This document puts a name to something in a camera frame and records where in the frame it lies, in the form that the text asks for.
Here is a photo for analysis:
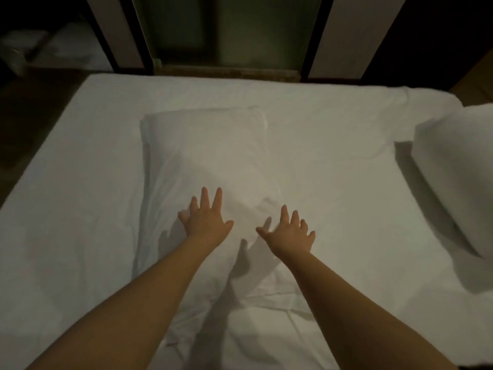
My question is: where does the person's right hand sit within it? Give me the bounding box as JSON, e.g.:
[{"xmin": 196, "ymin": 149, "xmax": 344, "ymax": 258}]
[{"xmin": 256, "ymin": 204, "xmax": 317, "ymax": 263}]

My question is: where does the person's left hand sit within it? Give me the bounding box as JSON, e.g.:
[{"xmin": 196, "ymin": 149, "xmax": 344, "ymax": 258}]
[{"xmin": 177, "ymin": 186, "xmax": 235, "ymax": 247}]

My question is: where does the white duvet cover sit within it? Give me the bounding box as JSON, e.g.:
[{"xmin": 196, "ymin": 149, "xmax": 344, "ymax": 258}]
[{"xmin": 132, "ymin": 107, "xmax": 317, "ymax": 352}]

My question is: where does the white bed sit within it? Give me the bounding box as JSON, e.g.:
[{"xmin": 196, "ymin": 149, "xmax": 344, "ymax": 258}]
[{"xmin": 0, "ymin": 73, "xmax": 493, "ymax": 370}]

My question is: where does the white pillow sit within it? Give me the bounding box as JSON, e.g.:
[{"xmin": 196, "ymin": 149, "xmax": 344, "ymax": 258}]
[{"xmin": 410, "ymin": 104, "xmax": 493, "ymax": 263}]

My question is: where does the person's left forearm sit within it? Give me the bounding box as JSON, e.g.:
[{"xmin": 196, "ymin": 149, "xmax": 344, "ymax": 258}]
[{"xmin": 27, "ymin": 235, "xmax": 224, "ymax": 370}]

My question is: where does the person's right forearm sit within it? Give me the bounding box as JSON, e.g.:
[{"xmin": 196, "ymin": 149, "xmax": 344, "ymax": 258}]
[{"xmin": 281, "ymin": 250, "xmax": 459, "ymax": 370}]

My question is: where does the white floor cloth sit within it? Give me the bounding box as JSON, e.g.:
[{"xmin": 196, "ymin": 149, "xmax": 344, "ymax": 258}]
[{"xmin": 0, "ymin": 23, "xmax": 112, "ymax": 74}]

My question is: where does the tan padded headboard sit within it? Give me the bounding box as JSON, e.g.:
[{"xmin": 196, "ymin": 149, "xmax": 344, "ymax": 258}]
[{"xmin": 450, "ymin": 69, "xmax": 493, "ymax": 106}]

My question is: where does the dark wooden wall panel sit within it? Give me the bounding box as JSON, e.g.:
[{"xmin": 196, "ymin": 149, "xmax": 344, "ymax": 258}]
[{"xmin": 362, "ymin": 0, "xmax": 493, "ymax": 89}]

